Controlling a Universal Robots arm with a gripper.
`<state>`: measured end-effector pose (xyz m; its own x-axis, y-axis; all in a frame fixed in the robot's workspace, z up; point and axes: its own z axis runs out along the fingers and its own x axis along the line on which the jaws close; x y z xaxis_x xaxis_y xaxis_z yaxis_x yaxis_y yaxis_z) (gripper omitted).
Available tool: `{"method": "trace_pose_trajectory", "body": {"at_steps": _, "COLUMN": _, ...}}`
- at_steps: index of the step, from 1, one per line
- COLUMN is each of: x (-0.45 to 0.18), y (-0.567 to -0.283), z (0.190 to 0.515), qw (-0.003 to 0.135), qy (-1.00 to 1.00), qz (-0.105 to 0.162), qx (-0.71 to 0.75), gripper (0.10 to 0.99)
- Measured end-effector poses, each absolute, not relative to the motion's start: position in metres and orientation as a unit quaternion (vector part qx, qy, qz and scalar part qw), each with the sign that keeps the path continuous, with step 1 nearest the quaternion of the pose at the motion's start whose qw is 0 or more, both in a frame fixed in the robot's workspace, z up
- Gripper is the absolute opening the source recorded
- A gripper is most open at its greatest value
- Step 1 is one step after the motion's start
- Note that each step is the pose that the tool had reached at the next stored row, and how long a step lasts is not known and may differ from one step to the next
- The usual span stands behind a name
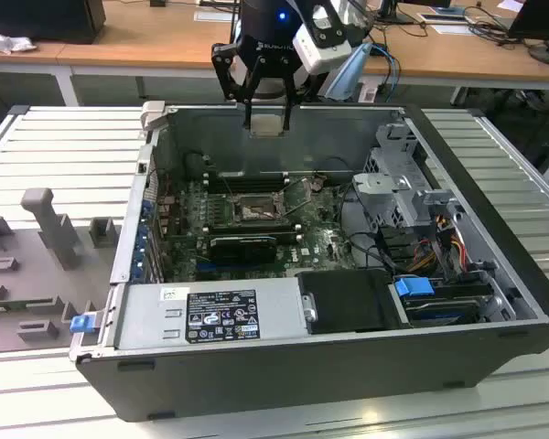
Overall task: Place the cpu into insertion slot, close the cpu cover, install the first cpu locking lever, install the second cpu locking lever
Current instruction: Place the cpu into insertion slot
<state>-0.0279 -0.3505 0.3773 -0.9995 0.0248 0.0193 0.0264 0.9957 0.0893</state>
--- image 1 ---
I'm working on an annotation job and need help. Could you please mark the blue card retainer strip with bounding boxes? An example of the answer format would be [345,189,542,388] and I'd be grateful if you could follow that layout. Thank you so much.
[135,200,152,283]

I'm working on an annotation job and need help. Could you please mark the crumpled white paper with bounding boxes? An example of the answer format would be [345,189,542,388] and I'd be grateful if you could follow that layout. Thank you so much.
[0,25,38,55]

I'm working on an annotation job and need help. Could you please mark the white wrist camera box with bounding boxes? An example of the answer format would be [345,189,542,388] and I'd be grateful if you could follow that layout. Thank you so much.
[294,3,352,74]

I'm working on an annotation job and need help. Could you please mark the blue white booklet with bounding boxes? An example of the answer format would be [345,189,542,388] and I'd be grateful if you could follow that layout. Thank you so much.
[415,11,468,24]

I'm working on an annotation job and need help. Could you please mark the blue expansion slot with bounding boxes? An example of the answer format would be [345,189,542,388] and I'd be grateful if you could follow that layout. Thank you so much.
[194,259,239,275]

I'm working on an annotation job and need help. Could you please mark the black open PC case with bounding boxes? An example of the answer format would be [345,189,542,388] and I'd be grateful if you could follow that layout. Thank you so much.
[68,101,549,424]

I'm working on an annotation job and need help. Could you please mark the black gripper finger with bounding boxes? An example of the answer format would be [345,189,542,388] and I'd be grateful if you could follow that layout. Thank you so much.
[281,67,326,133]
[210,42,264,130]

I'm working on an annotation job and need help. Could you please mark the grey parts rack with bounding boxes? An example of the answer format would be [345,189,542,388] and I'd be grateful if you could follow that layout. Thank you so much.
[0,187,123,356]

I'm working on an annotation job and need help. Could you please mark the black desktop computer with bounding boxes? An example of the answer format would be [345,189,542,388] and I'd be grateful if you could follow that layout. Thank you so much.
[0,0,107,46]

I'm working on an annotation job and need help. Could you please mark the black cable tangle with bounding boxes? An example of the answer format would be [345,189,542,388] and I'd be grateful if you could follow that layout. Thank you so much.
[465,4,532,48]

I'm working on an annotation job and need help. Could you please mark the black graphics card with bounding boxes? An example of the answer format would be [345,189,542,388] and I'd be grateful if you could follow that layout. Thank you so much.
[209,234,278,266]

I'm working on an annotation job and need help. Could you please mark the wooden desk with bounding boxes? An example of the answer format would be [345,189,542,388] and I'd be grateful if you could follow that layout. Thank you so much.
[57,0,549,107]
[0,38,105,107]

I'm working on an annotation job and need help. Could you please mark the grey power supply box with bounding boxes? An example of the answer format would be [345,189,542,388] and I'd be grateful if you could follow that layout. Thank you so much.
[113,276,310,351]

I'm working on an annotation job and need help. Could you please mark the blue disk carrier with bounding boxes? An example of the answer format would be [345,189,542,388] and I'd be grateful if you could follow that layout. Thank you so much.
[393,276,436,303]

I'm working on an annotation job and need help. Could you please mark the grey paper sheet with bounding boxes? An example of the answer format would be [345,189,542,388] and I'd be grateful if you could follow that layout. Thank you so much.
[194,9,239,23]

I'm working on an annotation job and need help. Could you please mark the grey metal drive cage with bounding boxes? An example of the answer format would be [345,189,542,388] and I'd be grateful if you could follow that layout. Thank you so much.
[351,122,468,232]

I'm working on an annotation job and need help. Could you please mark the blue cable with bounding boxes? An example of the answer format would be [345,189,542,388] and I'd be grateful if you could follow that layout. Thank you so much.
[370,43,402,104]

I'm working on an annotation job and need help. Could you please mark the green motherboard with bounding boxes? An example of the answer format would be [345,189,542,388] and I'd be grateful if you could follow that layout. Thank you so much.
[157,176,365,283]

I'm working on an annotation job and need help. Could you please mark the CPU socket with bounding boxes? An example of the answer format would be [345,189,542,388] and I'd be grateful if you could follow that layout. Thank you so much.
[233,191,288,224]

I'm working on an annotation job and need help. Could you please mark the silver square CPU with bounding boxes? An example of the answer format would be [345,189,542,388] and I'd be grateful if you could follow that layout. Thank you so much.
[249,114,287,138]

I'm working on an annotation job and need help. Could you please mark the metal socket cover frame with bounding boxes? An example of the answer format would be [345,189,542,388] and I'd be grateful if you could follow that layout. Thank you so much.
[281,176,320,219]

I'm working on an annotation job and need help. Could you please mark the black RAM slot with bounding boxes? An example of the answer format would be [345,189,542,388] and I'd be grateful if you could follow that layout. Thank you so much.
[209,171,288,178]
[208,226,303,232]
[209,176,288,183]
[209,186,288,194]
[208,230,303,236]
[209,181,288,188]
[208,219,303,225]
[208,222,303,229]

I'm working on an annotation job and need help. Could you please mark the white paper sheet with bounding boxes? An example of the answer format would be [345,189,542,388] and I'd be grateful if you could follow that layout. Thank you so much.
[432,22,475,36]

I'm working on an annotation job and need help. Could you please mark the blue plastic latch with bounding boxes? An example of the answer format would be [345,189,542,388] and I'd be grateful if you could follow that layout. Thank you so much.
[70,315,95,335]

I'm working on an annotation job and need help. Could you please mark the yellow red wire bundle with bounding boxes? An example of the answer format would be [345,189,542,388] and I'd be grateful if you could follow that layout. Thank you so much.
[411,214,468,272]

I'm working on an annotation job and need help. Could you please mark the black plastic shroud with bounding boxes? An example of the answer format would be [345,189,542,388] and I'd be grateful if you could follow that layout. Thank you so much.
[296,269,414,334]

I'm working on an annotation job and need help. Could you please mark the grey case release latch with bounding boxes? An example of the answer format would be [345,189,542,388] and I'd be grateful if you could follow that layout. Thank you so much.
[139,101,167,134]

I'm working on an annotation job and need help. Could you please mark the dark hard disk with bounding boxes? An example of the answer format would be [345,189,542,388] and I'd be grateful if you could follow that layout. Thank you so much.
[404,297,480,328]

